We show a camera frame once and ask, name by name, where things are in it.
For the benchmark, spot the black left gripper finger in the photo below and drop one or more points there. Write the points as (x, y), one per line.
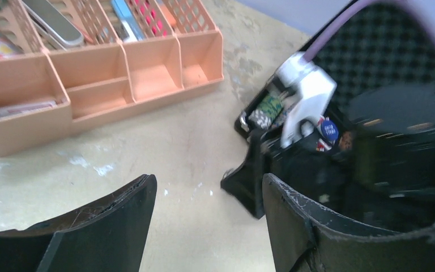
(108, 234)

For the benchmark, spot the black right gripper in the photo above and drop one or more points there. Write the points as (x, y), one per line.
(304, 234)

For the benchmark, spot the blue small blind button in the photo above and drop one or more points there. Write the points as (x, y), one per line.
(329, 130)

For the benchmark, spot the black poker chip case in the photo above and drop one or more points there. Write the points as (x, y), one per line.
(370, 44)

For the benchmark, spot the red playing card deck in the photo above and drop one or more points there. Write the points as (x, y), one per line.
(323, 145)

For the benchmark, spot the peach desk organizer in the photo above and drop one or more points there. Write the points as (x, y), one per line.
(70, 66)

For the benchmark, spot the pink highlighter marker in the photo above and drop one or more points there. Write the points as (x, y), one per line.
(149, 18)

